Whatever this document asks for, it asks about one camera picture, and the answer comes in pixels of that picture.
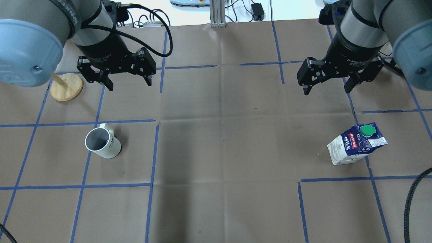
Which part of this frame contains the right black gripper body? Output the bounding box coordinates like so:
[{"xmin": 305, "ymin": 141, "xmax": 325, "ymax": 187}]
[{"xmin": 297, "ymin": 34, "xmax": 384, "ymax": 86}]

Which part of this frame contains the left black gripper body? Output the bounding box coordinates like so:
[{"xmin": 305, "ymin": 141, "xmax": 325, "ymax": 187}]
[{"xmin": 77, "ymin": 33, "xmax": 157, "ymax": 83}]

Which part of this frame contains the blue white milk carton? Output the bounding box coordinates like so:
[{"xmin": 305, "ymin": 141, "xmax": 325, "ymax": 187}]
[{"xmin": 327, "ymin": 123, "xmax": 388, "ymax": 165}]

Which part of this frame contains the white ceramic mug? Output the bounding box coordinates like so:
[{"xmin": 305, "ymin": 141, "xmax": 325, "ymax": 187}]
[{"xmin": 84, "ymin": 123, "xmax": 122, "ymax": 159}]

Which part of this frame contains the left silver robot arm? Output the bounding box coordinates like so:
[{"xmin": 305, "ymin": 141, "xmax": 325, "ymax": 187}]
[{"xmin": 0, "ymin": 0, "xmax": 157, "ymax": 91}]

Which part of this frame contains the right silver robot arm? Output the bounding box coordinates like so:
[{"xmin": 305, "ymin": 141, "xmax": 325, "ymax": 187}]
[{"xmin": 297, "ymin": 0, "xmax": 432, "ymax": 95}]

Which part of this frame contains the wooden mug tree stand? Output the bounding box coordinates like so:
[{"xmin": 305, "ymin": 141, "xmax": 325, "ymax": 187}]
[{"xmin": 50, "ymin": 73, "xmax": 84, "ymax": 102}]

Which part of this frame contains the black power adapter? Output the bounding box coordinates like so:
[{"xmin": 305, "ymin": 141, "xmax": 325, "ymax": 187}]
[{"xmin": 250, "ymin": 3, "xmax": 265, "ymax": 21}]

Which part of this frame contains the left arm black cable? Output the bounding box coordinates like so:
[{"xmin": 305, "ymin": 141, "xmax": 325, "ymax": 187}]
[{"xmin": 115, "ymin": 3, "xmax": 173, "ymax": 57}]

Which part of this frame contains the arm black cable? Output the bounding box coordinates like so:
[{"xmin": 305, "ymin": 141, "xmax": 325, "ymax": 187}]
[
  {"xmin": 115, "ymin": 3, "xmax": 173, "ymax": 57},
  {"xmin": 404, "ymin": 168, "xmax": 432, "ymax": 243}
]

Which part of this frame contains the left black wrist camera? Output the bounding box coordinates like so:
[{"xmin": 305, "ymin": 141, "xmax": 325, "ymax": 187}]
[{"xmin": 101, "ymin": 0, "xmax": 129, "ymax": 27}]

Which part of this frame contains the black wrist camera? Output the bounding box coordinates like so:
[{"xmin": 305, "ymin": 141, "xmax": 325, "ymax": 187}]
[
  {"xmin": 318, "ymin": 0, "xmax": 352, "ymax": 26},
  {"xmin": 101, "ymin": 0, "xmax": 129, "ymax": 27}
]

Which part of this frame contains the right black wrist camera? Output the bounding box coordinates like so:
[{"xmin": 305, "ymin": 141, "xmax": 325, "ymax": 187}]
[{"xmin": 318, "ymin": 0, "xmax": 352, "ymax": 26}]

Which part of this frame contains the aluminium frame post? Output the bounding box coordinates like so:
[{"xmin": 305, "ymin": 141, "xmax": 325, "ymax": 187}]
[{"xmin": 209, "ymin": 0, "xmax": 226, "ymax": 28}]

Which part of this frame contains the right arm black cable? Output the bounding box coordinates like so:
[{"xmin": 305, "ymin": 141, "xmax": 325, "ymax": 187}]
[{"xmin": 404, "ymin": 168, "xmax": 432, "ymax": 243}]

